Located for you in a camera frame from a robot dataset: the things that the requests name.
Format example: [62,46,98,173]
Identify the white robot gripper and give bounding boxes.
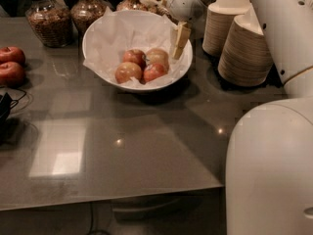
[139,0,206,60]

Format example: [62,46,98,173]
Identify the yellowish apple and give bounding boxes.
[146,48,169,70]

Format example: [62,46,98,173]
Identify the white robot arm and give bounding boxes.
[223,0,313,235]

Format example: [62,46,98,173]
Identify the white ceramic bowl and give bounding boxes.
[81,9,194,94]

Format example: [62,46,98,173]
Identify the red apple with sticker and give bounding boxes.
[122,49,146,70]

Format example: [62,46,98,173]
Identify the front red apple in bowl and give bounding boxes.
[143,63,168,82]

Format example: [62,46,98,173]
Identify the white paper bowl liner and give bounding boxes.
[82,7,193,90]

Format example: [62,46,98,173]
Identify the front left apple in bowl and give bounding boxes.
[114,62,142,84]

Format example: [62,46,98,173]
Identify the upper red apple on table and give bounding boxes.
[0,46,25,65]

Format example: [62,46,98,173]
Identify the red apple on table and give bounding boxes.
[0,62,25,87]
[0,46,25,65]

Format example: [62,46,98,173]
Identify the lower red apple on table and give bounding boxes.
[0,62,25,87]

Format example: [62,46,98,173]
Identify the rear stack of paper bowls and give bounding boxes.
[202,0,250,57]

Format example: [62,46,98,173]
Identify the stack of paper bowls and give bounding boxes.
[218,6,273,87]
[202,0,250,57]

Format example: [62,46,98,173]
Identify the front stack of paper bowls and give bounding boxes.
[218,6,273,87]

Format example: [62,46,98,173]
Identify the leftmost glass cereal jar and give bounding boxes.
[25,0,73,48]

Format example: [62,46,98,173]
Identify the black object with cable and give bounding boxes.
[0,88,28,140]

